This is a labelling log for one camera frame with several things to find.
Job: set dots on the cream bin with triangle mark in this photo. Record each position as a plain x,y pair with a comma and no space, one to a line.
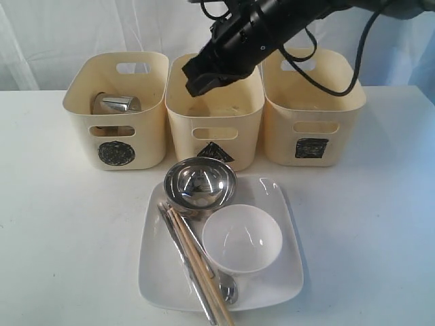
224,123

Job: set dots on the cream bin with circle mark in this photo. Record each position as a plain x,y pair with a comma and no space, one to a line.
128,141

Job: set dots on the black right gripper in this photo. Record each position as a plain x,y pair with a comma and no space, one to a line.
241,42

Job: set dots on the stainless steel spoon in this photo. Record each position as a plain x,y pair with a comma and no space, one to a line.
226,283

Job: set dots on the stainless steel bowl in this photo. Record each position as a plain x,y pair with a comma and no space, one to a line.
198,186

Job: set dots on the cream bin with square mark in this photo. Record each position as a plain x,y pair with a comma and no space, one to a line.
304,126

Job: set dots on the right wooden chopstick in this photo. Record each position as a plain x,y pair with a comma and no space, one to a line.
213,287

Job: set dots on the stainless steel fork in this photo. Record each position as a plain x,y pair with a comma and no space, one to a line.
205,305

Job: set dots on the steel mug with band handle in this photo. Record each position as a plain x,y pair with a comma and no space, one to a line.
105,104

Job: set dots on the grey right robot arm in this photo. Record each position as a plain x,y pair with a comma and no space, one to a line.
402,10

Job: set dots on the white plastic bowl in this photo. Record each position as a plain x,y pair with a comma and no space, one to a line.
242,239

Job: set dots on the white square plate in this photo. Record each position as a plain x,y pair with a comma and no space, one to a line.
162,277

